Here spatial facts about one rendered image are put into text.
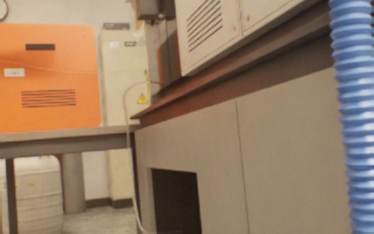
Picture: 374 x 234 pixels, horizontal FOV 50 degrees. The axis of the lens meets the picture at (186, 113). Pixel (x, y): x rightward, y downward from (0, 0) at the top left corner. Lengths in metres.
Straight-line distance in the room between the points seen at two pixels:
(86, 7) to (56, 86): 3.42
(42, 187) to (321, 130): 2.84
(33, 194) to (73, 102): 1.63
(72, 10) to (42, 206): 2.57
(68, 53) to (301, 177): 1.29
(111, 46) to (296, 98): 4.07
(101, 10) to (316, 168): 4.64
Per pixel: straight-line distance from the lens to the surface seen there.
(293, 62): 0.57
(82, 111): 1.65
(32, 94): 1.65
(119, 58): 4.51
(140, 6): 1.39
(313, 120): 0.50
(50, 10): 4.99
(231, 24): 0.86
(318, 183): 0.51
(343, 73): 0.36
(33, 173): 3.18
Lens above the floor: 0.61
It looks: 4 degrees up
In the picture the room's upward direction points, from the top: 5 degrees counter-clockwise
